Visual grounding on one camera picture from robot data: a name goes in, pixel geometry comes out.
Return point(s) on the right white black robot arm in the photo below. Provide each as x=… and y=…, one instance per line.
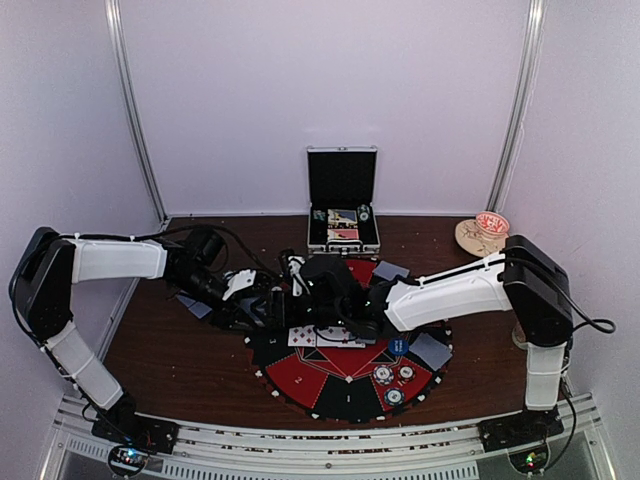
x=519, y=278

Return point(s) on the aluminium poker case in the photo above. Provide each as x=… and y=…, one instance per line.
x=341, y=178

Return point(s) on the card decks in case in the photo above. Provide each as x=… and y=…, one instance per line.
x=342, y=225

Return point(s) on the chips in case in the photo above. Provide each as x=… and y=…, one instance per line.
x=363, y=212

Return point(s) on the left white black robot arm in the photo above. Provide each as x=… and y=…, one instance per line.
x=64, y=283

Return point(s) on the blue small blind button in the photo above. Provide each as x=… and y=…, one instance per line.
x=398, y=346

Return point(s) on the blue chip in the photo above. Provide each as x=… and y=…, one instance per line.
x=394, y=397

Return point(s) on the eight of diamonds card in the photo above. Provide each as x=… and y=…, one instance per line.
x=303, y=336

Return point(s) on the blue checkered card deck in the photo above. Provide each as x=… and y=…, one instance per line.
x=256, y=310

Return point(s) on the ace of diamonds card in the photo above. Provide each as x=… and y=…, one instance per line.
x=333, y=337

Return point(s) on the round wooden board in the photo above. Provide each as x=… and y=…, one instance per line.
x=474, y=241

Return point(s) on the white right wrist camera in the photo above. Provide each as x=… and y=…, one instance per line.
x=293, y=264

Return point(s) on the red white patterned bowl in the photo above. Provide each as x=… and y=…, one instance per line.
x=492, y=224

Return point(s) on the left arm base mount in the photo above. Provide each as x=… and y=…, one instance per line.
x=143, y=433

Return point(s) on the white chip stack near ten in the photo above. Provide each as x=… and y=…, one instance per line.
x=383, y=375

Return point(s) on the round red black poker mat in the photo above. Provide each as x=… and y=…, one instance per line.
x=331, y=383

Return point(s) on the aluminium front rail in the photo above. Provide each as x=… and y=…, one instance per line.
x=452, y=450

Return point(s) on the eight of hearts card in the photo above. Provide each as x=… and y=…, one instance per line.
x=355, y=344

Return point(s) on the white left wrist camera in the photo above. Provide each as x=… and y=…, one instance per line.
x=239, y=281

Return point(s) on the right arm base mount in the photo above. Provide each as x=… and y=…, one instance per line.
x=524, y=427

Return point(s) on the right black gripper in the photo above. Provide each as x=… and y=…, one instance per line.
x=280, y=300

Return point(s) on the chip stack under right arm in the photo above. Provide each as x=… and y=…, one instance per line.
x=518, y=337

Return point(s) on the card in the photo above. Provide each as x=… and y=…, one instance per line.
x=389, y=271
x=432, y=352

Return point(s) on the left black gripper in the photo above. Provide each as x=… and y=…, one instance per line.
x=227, y=317

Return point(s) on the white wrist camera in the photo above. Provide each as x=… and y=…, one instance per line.
x=239, y=281
x=293, y=264

